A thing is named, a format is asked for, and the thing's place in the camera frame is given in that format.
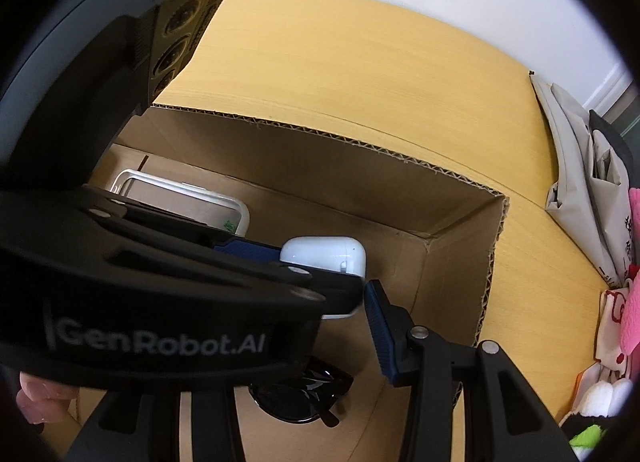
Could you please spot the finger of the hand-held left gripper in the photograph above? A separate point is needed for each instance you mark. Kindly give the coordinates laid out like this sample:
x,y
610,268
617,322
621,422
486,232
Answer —
x,y
340,292
245,248

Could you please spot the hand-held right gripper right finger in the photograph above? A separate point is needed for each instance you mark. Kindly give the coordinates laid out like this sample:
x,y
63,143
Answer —
x,y
380,337

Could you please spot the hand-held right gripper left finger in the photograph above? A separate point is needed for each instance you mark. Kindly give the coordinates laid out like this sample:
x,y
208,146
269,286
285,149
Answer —
x,y
130,432

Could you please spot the white earbud case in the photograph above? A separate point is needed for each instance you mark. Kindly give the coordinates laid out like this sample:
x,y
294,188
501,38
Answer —
x,y
320,254

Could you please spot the clear phone case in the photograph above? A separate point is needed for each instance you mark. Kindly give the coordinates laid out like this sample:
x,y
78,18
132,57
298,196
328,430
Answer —
x,y
175,199

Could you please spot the black sunglasses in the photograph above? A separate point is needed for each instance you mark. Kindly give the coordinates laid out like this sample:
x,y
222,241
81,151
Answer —
x,y
300,392

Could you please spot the brown cardboard box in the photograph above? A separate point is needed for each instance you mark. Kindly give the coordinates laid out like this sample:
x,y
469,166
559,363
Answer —
x,y
350,181

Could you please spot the person's left hand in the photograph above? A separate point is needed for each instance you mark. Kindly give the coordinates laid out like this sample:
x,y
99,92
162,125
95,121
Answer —
x,y
40,399

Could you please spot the green white plush toy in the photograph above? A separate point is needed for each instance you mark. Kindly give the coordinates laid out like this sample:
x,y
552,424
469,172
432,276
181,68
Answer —
x,y
600,392

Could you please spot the white printed cloth bag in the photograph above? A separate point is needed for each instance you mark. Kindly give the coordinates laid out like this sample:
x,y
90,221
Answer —
x,y
607,332

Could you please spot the grey fabric bag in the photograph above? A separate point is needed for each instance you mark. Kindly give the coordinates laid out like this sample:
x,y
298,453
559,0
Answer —
x,y
570,166

